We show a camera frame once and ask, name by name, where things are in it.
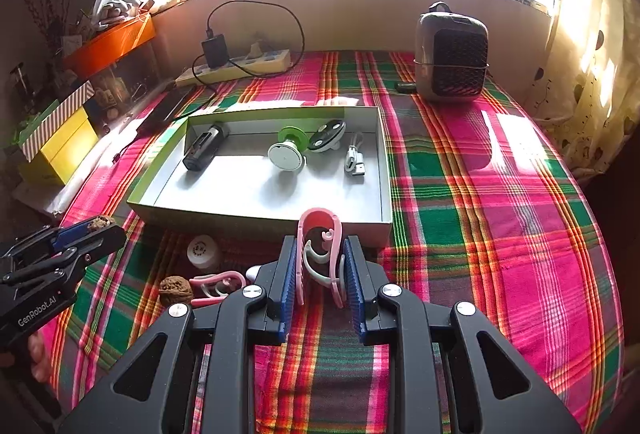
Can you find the small black stick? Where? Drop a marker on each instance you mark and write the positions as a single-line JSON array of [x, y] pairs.
[[405, 87]]

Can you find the green white cardboard box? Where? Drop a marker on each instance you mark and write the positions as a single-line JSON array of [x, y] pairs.
[[250, 194]]

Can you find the green white suction holder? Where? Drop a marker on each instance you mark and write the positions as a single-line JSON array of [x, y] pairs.
[[286, 153]]

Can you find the white power strip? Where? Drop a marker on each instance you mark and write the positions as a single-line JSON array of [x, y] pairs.
[[250, 63]]

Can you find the white round cap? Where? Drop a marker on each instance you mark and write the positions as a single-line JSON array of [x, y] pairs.
[[202, 251]]

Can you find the black charger adapter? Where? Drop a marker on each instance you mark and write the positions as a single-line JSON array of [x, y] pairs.
[[214, 51]]

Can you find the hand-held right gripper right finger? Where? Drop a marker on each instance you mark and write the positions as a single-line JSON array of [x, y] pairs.
[[355, 294]]

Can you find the brown walnut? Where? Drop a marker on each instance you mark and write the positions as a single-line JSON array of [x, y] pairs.
[[100, 222], [176, 290]]

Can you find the plaid cloth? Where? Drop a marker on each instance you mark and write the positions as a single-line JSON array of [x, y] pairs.
[[500, 214]]

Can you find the grey white round knob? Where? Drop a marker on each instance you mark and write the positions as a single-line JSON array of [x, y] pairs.
[[252, 271]]

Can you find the person's left hand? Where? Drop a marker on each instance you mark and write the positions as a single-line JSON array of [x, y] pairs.
[[37, 354]]

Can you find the yellow box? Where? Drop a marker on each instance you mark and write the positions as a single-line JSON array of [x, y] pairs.
[[65, 146]]

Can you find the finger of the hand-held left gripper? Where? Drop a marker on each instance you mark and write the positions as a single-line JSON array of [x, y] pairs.
[[75, 232], [107, 239]]

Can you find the black rectangular device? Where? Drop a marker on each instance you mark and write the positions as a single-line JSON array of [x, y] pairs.
[[202, 146]]

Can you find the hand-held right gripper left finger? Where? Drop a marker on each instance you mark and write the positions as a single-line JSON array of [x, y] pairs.
[[286, 294]]

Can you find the orange box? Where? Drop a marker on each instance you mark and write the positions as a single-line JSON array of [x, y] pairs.
[[110, 41]]

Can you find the black oval device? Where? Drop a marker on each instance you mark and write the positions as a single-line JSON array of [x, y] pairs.
[[327, 133]]

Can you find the pink plastic clip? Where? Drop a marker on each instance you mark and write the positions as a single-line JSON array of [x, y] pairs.
[[212, 284]]

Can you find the striped box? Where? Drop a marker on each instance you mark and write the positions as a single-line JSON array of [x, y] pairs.
[[55, 118]]

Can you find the beige space heater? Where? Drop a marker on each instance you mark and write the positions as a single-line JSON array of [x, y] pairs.
[[450, 53]]

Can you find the black flat phone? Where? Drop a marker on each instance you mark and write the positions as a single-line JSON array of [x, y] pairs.
[[162, 108]]

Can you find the patterned cream curtain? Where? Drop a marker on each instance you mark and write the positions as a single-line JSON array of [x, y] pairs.
[[585, 63]]

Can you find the pink green plastic hook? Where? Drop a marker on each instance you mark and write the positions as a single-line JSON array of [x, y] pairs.
[[312, 216]]

